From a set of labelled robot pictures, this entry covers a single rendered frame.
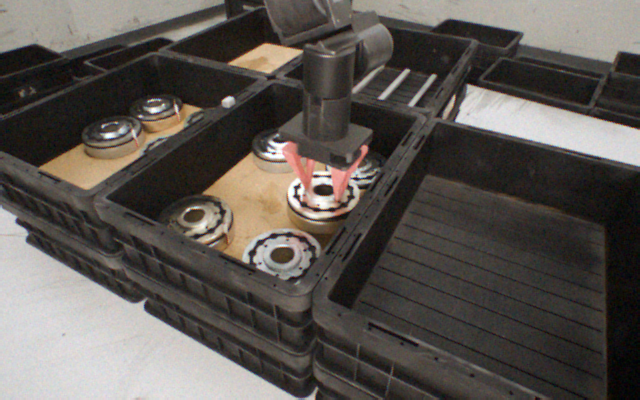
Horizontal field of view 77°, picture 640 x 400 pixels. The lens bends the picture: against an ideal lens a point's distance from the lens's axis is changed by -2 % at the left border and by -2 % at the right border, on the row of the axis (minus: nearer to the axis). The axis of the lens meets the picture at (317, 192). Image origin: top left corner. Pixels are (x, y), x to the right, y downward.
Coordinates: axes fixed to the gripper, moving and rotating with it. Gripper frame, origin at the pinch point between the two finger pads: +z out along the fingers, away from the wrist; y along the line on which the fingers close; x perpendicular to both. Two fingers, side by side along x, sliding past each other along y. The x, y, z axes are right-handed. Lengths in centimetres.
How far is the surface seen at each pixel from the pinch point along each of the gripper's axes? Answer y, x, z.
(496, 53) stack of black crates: -1, -161, 29
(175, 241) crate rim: 6.7, 20.1, -3.4
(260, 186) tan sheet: 12.6, -1.9, 6.2
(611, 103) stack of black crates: -51, -155, 38
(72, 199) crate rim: 23.9, 20.8, -2.1
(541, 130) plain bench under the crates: -26, -71, 17
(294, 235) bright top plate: 0.1, 7.2, 3.2
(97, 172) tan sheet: 39.1, 9.1, 6.9
